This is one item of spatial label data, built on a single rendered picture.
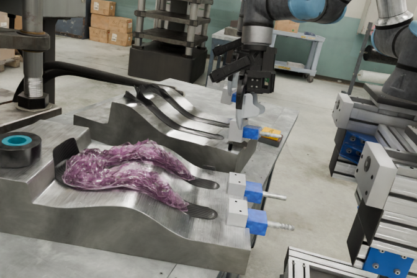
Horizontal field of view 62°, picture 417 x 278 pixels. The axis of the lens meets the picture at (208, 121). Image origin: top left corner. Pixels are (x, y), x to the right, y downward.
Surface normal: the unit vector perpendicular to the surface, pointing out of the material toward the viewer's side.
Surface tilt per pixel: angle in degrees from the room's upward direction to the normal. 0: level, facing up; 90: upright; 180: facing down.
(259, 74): 82
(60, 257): 0
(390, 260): 90
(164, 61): 90
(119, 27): 88
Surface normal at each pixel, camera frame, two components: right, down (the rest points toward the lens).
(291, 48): -0.16, 0.32
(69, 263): 0.15, -0.93
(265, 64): -0.34, 0.13
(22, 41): 0.52, 0.36
